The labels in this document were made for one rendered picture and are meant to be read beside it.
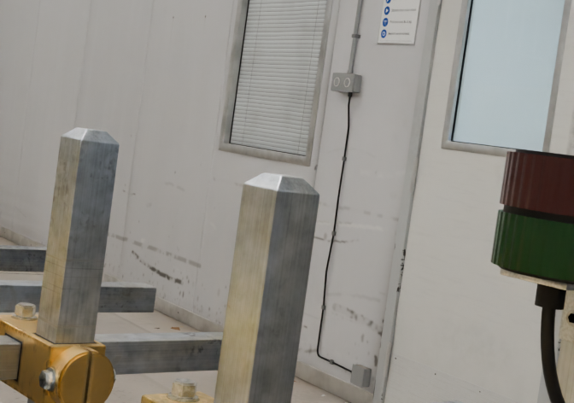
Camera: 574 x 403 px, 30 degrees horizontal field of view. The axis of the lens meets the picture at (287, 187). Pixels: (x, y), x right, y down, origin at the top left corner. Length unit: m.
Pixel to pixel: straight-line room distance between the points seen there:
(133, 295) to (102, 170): 0.40
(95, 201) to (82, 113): 6.83
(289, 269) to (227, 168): 5.19
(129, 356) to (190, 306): 5.15
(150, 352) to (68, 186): 0.19
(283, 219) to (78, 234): 0.25
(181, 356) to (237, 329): 0.32
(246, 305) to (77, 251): 0.24
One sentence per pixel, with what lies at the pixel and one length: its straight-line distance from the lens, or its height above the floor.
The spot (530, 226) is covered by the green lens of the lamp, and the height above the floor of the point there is 1.14.
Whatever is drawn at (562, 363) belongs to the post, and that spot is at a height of 1.08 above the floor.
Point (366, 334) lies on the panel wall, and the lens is 4.79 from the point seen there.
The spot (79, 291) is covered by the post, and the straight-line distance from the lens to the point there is 0.87.
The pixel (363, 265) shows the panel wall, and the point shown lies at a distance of 4.82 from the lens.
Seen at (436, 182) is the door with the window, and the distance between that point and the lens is 4.50.
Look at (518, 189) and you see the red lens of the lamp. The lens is 0.44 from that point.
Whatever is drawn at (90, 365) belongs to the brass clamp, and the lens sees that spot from 0.86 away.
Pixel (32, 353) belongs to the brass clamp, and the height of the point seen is 0.96.
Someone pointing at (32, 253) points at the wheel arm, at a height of 0.96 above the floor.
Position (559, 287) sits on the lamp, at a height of 1.12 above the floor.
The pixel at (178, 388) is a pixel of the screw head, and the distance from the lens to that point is 0.74.
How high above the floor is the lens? 1.16
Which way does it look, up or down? 3 degrees down
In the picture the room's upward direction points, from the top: 8 degrees clockwise
